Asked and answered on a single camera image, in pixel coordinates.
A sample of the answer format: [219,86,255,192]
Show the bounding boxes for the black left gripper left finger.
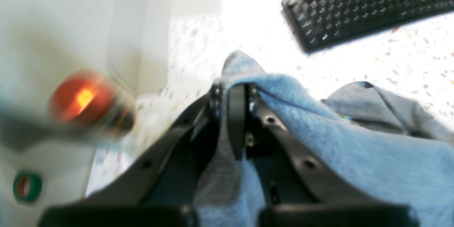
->
[85,82,222,206]

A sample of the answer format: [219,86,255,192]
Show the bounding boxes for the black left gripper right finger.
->
[227,83,376,206]

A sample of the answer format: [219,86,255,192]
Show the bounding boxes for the grey t-shirt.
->
[194,51,454,227]

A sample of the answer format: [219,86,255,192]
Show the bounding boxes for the clear glass bottle red cap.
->
[1,70,136,151]

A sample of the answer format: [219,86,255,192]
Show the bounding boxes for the green tape roll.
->
[12,171,43,204]

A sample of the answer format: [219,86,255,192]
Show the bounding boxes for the black computer keyboard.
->
[282,0,454,54]

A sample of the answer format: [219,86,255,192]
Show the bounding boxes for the terrazzo patterned tablecloth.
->
[83,12,453,196]

